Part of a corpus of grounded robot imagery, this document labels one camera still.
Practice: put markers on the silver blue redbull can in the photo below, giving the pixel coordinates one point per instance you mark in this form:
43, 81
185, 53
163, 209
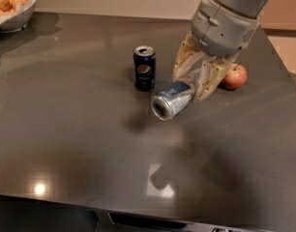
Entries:
175, 97

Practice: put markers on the red apple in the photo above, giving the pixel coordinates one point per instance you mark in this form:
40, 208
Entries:
235, 78

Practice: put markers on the white fruit bowl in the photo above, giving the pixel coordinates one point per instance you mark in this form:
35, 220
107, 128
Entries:
16, 19

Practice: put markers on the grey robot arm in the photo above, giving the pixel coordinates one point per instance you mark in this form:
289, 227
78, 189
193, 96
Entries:
247, 8

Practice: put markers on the blue pepsi can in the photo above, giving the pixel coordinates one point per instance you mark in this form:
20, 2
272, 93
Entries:
144, 59

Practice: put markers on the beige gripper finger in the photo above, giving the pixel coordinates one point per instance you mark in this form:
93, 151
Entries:
188, 54
212, 72

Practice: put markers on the orange fruit middle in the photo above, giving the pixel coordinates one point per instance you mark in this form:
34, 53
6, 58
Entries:
14, 3

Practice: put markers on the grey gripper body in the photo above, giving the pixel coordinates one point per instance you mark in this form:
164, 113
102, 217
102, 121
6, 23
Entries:
222, 28

